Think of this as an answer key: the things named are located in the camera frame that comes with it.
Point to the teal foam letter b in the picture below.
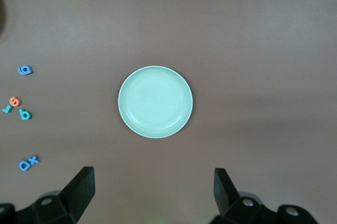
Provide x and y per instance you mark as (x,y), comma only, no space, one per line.
(21,112)

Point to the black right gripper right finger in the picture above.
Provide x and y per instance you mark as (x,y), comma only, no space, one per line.
(226,195)

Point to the teal foam letter r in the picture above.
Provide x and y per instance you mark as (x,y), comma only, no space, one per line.
(8,109)

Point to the brown table cover sheet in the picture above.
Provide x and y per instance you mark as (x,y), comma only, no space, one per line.
(237,37)

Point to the orange foam letter e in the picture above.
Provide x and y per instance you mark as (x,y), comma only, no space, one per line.
(11,103)

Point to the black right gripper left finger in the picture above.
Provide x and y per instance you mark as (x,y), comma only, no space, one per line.
(76,192)

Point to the mint green round plate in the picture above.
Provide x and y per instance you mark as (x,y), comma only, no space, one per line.
(155,102)

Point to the blue foam letter x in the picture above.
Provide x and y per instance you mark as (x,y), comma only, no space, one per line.
(33,160)

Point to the blue foam letter g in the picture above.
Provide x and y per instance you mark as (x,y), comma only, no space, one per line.
(20,69)

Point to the blue foam letter D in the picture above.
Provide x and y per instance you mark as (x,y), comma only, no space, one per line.
(20,166)

